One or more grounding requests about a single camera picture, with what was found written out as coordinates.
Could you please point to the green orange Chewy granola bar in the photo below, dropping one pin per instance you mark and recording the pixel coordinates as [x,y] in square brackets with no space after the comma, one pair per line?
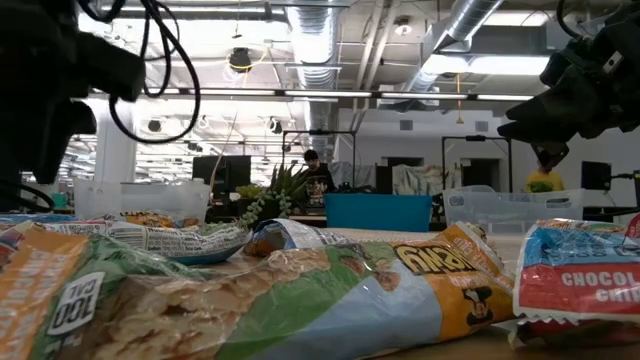
[300,300]

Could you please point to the white pillar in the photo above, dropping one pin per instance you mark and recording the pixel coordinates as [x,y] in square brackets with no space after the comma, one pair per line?
[115,150]

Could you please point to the black computer monitor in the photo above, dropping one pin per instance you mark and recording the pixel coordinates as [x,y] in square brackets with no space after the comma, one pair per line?
[230,172]

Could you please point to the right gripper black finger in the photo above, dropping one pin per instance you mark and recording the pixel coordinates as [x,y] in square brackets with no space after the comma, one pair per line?
[540,132]
[545,111]

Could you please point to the potted succulent plant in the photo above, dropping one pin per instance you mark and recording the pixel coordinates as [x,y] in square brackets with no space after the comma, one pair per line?
[282,187]

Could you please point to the blue orange granola bar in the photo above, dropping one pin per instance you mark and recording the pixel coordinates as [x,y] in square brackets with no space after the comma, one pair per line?
[145,220]

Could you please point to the grey cloth cover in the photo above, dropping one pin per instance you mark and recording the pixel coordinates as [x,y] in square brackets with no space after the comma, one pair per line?
[420,180]
[350,175]

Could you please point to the rectangular ceiling light panel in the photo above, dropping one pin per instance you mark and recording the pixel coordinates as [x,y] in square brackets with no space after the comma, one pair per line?
[490,65]

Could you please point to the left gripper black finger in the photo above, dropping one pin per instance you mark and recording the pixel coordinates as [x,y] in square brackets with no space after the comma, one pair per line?
[40,145]

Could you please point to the person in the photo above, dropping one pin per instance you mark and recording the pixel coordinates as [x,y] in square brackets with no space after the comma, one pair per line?
[317,180]
[550,177]

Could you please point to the teal box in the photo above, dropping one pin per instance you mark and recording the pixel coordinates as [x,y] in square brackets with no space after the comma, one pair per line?
[59,200]

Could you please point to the black metal frame stand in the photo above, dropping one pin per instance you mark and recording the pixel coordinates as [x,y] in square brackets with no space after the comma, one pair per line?
[475,138]

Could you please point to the black ceiling device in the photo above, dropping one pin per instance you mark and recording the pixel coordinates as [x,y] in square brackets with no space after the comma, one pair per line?
[240,59]

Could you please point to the small black monitor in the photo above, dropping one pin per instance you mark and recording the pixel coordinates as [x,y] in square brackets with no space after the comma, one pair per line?
[595,175]

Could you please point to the small green plant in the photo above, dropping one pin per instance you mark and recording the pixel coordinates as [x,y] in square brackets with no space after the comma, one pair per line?
[540,187]

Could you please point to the blue plastic bin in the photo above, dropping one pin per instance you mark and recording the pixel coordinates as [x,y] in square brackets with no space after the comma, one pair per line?
[377,212]

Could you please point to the granola bar with nutrition label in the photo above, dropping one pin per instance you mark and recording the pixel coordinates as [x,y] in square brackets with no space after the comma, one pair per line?
[165,242]

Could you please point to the red chocolate chip granola bar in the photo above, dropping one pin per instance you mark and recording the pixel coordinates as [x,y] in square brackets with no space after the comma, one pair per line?
[575,285]

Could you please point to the long ceiling light strip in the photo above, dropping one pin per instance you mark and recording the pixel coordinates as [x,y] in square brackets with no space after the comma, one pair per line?
[325,93]

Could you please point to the blue wrapper granola bar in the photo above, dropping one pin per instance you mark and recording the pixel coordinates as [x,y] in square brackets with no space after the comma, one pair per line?
[30,219]

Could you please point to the blue white granola bar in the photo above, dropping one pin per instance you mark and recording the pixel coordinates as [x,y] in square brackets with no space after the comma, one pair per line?
[290,232]

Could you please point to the clear plastic bin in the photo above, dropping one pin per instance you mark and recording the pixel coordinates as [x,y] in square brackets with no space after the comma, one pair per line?
[165,197]
[500,215]

